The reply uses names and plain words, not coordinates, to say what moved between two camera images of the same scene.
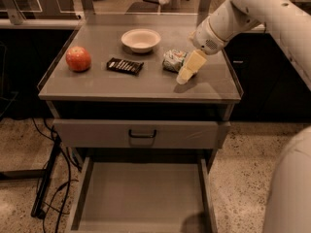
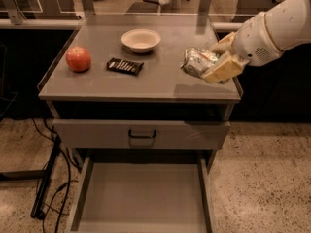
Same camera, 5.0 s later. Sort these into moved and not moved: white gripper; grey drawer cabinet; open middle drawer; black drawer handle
Moved: white gripper
Not moved: black drawer handle; grey drawer cabinet; open middle drawer
